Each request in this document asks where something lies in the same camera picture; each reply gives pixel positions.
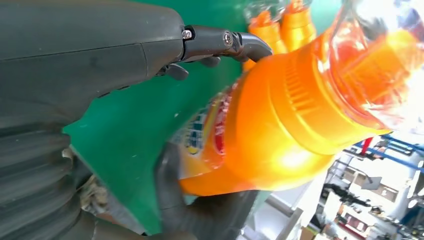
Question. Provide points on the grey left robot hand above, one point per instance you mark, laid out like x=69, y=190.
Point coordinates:
x=82, y=49

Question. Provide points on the orange detergent bottle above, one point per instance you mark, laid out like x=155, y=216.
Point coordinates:
x=298, y=28
x=266, y=34
x=281, y=116

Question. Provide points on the white table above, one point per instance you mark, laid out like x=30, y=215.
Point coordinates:
x=275, y=225

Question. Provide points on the blue metal shelving rack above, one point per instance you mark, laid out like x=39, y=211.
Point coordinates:
x=391, y=155

